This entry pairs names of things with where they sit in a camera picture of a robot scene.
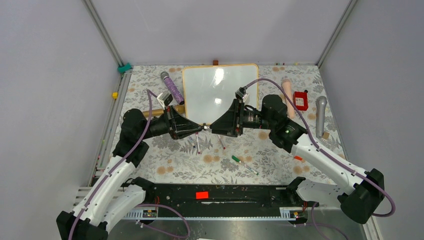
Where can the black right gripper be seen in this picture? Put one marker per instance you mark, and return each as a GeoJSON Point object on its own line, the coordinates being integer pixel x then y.
{"type": "Point", "coordinates": [231, 123]}

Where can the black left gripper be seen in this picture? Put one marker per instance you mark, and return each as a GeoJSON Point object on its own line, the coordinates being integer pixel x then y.
{"type": "Point", "coordinates": [182, 127]}

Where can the yellow framed whiteboard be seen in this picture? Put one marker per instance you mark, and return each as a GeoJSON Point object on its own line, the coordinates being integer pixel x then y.
{"type": "Point", "coordinates": [209, 90]}

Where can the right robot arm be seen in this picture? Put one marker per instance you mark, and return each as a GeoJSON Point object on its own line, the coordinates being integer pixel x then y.
{"type": "Point", "coordinates": [356, 191]}

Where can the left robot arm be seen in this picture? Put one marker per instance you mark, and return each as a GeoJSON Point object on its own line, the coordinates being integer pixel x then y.
{"type": "Point", "coordinates": [96, 215]}

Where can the magenta capped white marker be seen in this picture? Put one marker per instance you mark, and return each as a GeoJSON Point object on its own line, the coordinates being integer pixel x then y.
{"type": "Point", "coordinates": [198, 143]}

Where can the red capped white marker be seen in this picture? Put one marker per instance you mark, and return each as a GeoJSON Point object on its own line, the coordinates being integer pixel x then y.
{"type": "Point", "coordinates": [221, 142]}

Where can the green capped white marker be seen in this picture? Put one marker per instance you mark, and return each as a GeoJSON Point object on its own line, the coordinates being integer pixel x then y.
{"type": "Point", "coordinates": [238, 160]}

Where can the floral table mat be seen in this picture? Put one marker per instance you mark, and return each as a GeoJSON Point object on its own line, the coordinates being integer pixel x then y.
{"type": "Point", "coordinates": [177, 161]}

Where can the purple glitter microphone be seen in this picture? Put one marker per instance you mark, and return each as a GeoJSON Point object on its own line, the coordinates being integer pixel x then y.
{"type": "Point", "coordinates": [178, 97]}

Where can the red tape label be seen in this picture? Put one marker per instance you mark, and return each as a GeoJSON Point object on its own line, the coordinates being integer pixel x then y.
{"type": "Point", "coordinates": [201, 195]}

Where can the pink beige microphone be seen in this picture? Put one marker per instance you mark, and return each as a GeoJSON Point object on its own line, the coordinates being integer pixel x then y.
{"type": "Point", "coordinates": [287, 88]}

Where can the red box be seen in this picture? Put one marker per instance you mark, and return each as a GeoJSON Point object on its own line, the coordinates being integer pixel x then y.
{"type": "Point", "coordinates": [300, 100]}

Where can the teal corner clip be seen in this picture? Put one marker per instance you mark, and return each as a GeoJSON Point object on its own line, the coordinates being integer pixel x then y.
{"type": "Point", "coordinates": [124, 68]}

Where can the silver microphone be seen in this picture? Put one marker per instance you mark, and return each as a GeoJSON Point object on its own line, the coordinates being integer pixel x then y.
{"type": "Point", "coordinates": [321, 104]}

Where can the wooden small cube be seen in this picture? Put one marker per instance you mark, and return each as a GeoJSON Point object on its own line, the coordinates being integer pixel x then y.
{"type": "Point", "coordinates": [326, 135]}

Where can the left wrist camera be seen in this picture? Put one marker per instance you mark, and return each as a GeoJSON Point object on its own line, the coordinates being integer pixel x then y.
{"type": "Point", "coordinates": [164, 99]}

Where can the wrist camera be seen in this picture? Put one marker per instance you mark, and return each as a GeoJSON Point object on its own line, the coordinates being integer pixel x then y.
{"type": "Point", "coordinates": [242, 95]}
{"type": "Point", "coordinates": [164, 99]}

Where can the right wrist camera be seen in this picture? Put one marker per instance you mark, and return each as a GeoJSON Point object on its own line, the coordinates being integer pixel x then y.
{"type": "Point", "coordinates": [242, 95]}

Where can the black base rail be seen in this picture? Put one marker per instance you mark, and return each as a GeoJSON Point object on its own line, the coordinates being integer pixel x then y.
{"type": "Point", "coordinates": [251, 201]}

